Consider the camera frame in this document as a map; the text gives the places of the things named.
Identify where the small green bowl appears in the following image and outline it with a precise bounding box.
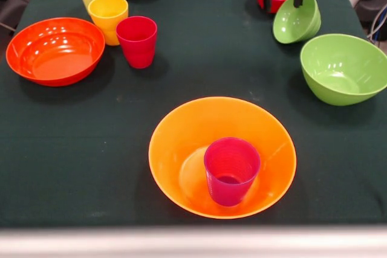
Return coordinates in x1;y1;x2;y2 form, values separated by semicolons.
272;0;322;45

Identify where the large green bowl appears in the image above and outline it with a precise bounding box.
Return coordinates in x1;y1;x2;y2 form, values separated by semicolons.
299;33;387;107

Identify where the tangle of cables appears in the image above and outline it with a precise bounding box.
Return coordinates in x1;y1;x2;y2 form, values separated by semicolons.
366;6;387;49

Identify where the dark green tablecloth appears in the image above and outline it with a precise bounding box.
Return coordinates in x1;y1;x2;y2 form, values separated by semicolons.
0;0;387;228

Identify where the yellow cup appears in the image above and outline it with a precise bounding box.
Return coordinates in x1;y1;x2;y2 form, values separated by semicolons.
87;0;129;47

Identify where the purple cup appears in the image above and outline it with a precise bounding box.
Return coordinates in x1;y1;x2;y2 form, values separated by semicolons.
203;137;262;207

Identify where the pink cup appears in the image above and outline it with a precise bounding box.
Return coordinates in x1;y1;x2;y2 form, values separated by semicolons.
115;16;158;69

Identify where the wide red-orange bowl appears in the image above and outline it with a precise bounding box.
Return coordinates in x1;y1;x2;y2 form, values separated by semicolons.
5;17;106;87

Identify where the large orange bowl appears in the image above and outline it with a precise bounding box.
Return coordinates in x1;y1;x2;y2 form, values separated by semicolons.
148;96;298;220

